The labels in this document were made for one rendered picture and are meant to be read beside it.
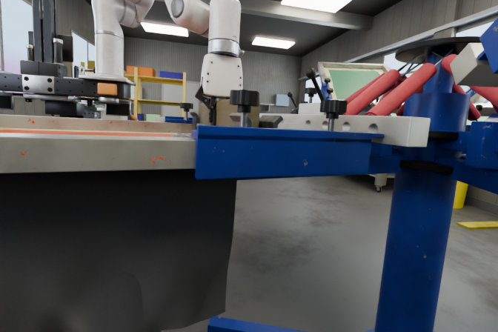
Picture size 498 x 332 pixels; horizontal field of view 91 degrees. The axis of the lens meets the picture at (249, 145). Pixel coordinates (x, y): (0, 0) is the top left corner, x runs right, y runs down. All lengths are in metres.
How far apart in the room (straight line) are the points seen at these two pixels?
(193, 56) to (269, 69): 2.81
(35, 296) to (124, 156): 0.25
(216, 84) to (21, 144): 0.40
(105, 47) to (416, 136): 1.00
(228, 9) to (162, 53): 8.86
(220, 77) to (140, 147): 0.34
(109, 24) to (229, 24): 0.58
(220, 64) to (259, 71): 8.94
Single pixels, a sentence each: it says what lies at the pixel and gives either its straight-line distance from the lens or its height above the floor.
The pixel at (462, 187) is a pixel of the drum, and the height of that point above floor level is 0.29.
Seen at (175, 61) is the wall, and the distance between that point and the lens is 9.38.
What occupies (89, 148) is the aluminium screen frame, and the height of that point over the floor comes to 0.98.
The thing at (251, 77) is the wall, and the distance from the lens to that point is 9.45.
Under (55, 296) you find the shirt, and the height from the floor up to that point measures 0.75.
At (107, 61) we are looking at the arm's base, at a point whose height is 1.19.
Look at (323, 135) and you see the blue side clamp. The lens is 0.40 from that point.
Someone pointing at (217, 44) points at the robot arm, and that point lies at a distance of 0.62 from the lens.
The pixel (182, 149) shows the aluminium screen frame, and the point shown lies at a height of 0.98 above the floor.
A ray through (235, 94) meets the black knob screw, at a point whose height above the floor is 1.05.
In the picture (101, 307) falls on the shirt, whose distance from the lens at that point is 0.50.
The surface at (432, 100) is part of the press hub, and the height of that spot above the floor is 1.12.
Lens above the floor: 1.02
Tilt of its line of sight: 7 degrees down
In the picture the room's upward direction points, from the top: 4 degrees clockwise
